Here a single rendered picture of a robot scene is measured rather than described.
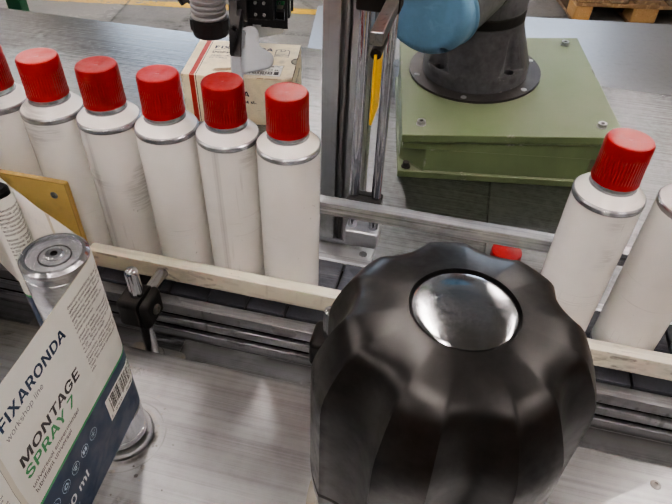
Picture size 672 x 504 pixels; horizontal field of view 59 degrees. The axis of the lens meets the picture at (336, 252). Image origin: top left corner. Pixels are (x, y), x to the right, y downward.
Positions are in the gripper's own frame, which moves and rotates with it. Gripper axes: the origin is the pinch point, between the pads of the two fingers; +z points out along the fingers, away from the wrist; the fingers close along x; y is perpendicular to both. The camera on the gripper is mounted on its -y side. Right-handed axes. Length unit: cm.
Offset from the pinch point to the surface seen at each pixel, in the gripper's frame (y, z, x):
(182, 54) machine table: -14.5, 5.5, 16.7
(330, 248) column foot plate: 15.8, 4.7, -33.4
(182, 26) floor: -81, 89, 234
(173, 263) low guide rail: 1.9, -3.3, -46.1
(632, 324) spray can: 41, -6, -51
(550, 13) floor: 128, 86, 283
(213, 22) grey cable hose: 4.5, -20.9, -33.7
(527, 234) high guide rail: 33, -8, -44
